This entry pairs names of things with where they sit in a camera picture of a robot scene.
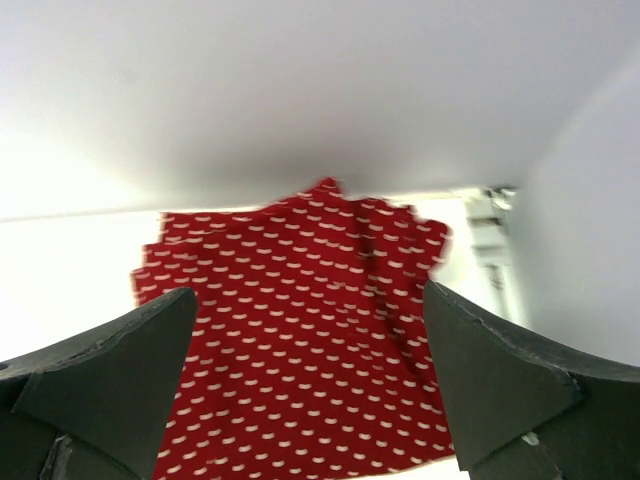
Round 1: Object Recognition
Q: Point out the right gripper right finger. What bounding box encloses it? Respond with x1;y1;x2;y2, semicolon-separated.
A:
424;282;639;480

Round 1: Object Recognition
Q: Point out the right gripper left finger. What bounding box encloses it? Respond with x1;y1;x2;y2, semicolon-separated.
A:
1;288;198;479

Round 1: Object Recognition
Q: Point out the red polka dot skirt pile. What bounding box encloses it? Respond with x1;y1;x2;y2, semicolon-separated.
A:
132;178;454;479

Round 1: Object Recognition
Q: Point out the aluminium rail frame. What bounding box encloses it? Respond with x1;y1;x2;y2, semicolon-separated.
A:
464;185;522;323

